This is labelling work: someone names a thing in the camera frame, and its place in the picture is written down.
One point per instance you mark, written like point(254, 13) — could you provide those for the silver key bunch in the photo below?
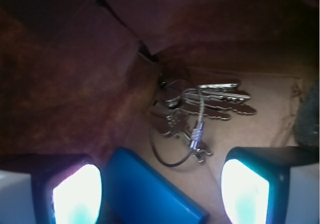
point(180, 107)

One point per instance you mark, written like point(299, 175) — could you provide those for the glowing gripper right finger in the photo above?
point(272, 185)

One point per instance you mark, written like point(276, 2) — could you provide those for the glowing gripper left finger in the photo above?
point(49, 189)

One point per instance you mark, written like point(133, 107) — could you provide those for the brown paper bag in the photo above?
point(77, 76)

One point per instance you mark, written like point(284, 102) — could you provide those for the grey plush mouse toy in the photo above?
point(307, 123)

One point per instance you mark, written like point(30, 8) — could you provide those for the blue rectangular box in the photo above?
point(135, 193)

